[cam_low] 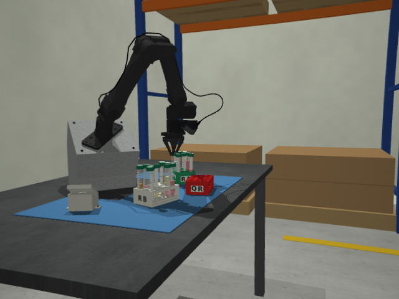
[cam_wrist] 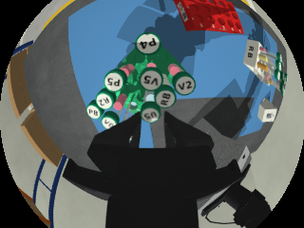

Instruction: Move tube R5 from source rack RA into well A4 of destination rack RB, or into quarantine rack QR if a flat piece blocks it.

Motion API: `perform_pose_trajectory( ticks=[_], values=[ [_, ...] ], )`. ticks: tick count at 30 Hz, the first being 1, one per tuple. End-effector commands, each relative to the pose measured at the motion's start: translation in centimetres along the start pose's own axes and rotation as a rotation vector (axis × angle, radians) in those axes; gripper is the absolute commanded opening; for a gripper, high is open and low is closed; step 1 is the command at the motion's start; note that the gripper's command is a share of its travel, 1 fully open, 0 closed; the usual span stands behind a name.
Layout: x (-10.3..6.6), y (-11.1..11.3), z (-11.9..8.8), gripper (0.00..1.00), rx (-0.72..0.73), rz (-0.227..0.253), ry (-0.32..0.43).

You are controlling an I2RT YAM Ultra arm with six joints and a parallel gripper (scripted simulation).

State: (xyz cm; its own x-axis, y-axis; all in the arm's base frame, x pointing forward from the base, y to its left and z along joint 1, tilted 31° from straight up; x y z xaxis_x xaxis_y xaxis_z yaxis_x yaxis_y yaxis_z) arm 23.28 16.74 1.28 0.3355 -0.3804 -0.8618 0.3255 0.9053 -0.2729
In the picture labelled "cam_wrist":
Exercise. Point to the white test tube rack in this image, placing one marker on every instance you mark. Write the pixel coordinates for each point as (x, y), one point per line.
(251, 59)

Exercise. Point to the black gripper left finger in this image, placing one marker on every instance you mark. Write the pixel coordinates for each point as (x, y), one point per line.
(121, 133)

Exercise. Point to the blue bench mat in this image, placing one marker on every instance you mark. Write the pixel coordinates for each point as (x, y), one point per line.
(104, 32)

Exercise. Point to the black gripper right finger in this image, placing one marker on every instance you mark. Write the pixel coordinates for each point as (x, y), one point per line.
(185, 134)

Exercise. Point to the red rack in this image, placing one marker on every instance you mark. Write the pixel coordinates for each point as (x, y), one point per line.
(202, 15)

